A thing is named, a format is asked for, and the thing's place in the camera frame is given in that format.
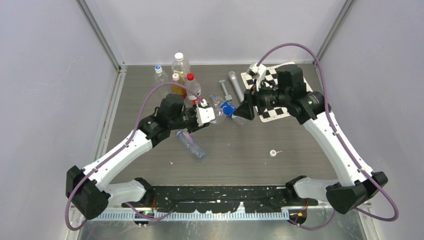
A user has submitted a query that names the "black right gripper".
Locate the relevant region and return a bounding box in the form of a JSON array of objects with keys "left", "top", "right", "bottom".
[{"left": 233, "top": 77, "right": 289, "bottom": 121}]

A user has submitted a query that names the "blue bottle cap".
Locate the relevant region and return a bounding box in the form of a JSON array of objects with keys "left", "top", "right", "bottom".
[{"left": 220, "top": 101, "right": 236, "bottom": 117}]

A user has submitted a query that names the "blue label clear bottle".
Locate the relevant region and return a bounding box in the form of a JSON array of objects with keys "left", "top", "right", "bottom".
[{"left": 209, "top": 106, "right": 229, "bottom": 125}]

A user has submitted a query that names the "clear bottle pink label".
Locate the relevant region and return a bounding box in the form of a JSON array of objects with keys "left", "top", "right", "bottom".
[{"left": 175, "top": 129, "right": 206, "bottom": 162}]

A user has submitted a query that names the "white bottle cap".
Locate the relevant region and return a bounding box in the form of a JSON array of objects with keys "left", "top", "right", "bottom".
[{"left": 269, "top": 149, "right": 278, "bottom": 157}]

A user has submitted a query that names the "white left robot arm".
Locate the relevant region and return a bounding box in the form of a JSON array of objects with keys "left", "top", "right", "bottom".
[{"left": 65, "top": 94, "right": 215, "bottom": 220}]

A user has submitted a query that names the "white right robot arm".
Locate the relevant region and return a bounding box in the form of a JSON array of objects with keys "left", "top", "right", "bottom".
[{"left": 235, "top": 63, "right": 388, "bottom": 214}]

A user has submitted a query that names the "Pepsi label clear bottle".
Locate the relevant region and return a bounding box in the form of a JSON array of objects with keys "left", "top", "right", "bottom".
[{"left": 210, "top": 95, "right": 247, "bottom": 125}]

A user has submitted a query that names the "red cap clear bottle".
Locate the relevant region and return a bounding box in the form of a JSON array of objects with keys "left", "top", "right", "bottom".
[{"left": 185, "top": 72, "right": 202, "bottom": 105}]

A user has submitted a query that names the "amber liquid bottle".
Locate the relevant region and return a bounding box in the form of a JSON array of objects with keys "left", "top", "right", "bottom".
[{"left": 171, "top": 73, "right": 187, "bottom": 100}]

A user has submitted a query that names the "blue white cap bottle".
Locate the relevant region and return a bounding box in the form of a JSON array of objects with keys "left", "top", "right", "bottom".
[{"left": 154, "top": 65, "right": 170, "bottom": 85}]

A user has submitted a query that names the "tall white cap bottle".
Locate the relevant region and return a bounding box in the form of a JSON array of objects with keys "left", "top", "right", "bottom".
[{"left": 171, "top": 52, "right": 191, "bottom": 80}]

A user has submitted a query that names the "silver microphone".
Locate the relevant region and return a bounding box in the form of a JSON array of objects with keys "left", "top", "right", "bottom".
[{"left": 228, "top": 71, "right": 245, "bottom": 104}]

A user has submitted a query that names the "black white chessboard mat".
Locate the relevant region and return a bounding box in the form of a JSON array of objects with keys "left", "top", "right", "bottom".
[{"left": 241, "top": 62, "right": 324, "bottom": 124}]

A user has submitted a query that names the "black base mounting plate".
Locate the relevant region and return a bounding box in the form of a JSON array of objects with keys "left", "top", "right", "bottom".
[{"left": 130, "top": 185, "right": 318, "bottom": 214}]

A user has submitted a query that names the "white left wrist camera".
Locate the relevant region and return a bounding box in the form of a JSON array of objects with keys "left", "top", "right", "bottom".
[{"left": 195, "top": 99, "right": 215, "bottom": 127}]

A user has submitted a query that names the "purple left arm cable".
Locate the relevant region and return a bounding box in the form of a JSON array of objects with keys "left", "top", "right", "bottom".
[{"left": 64, "top": 82, "right": 204, "bottom": 232}]

